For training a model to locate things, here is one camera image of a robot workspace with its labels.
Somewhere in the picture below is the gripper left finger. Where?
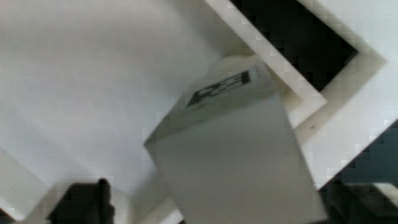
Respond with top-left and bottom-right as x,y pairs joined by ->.
47,178 -> 116,224

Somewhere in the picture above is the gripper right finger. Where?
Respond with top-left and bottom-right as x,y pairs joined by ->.
322,180 -> 398,224

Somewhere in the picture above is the white leg with marker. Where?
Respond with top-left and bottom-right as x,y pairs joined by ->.
144,56 -> 327,224

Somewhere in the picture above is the white square tabletop part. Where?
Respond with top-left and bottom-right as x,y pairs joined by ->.
0,0 -> 331,224

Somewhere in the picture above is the white obstacle fence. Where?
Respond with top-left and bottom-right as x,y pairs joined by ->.
295,0 -> 398,191

